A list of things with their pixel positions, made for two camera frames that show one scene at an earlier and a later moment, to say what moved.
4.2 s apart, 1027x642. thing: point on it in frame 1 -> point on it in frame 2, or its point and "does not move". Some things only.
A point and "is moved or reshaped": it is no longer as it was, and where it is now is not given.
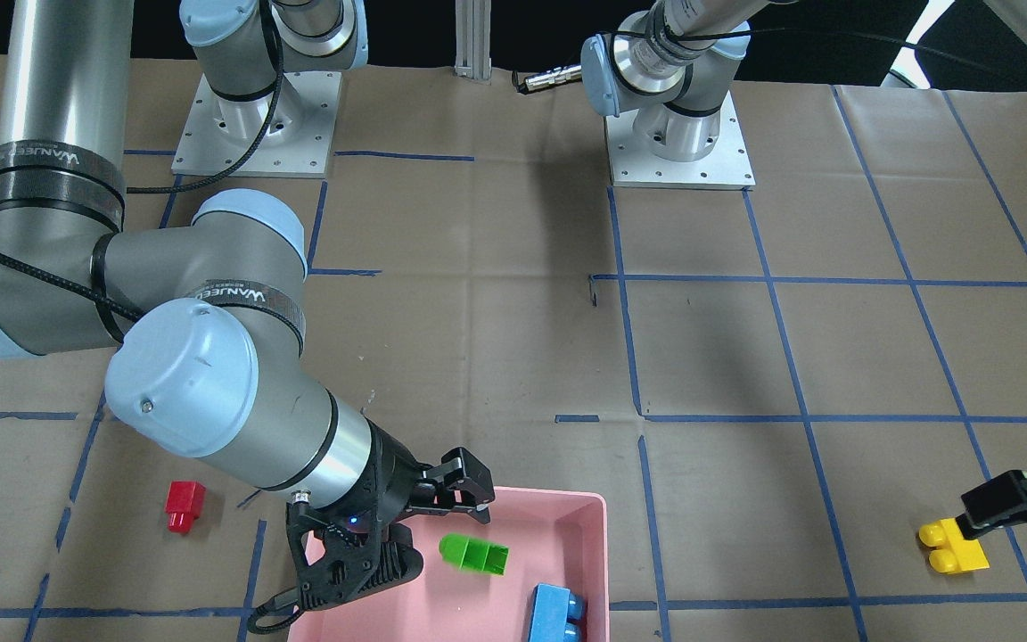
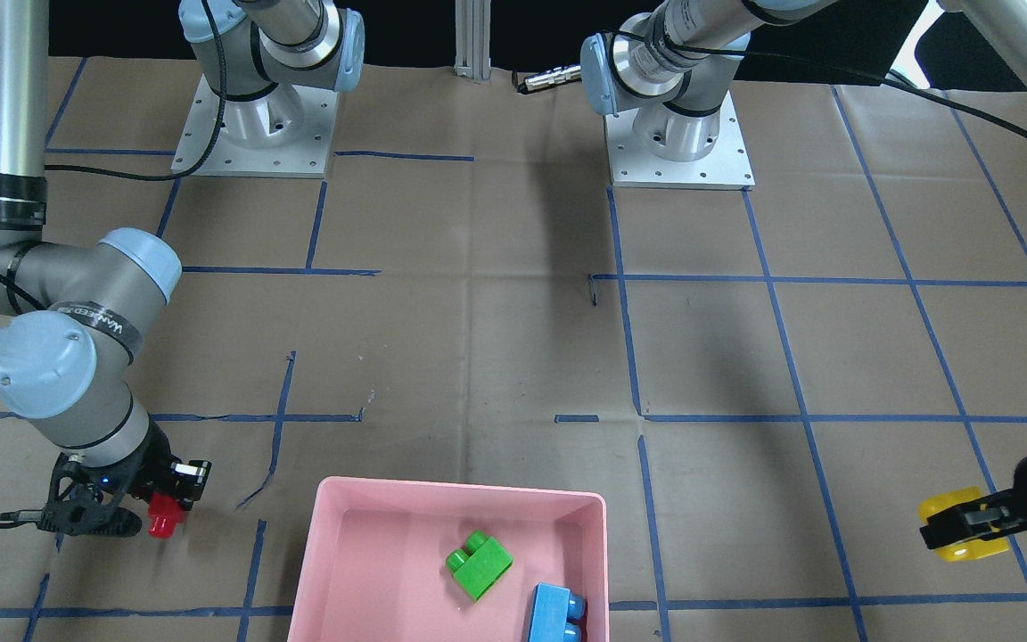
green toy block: x=470 y=554 is moved or reshaped
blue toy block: x=555 y=614 does not move
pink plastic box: x=556 y=537 does not move
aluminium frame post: x=473 y=38 does not move
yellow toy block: x=950 y=553 is moved or reshaped
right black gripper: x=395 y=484 -> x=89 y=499
